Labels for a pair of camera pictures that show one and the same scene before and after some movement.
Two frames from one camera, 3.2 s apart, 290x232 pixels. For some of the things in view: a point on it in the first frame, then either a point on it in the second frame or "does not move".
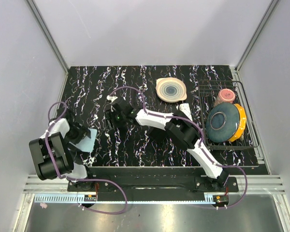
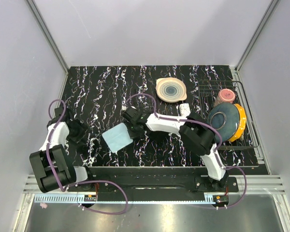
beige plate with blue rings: [170, 89] does not move
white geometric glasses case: [185, 108] does not move
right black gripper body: [118, 119] → [134, 132]
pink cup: [225, 95] does not move
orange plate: [242, 122] does not move
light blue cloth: [87, 144] → [117, 137]
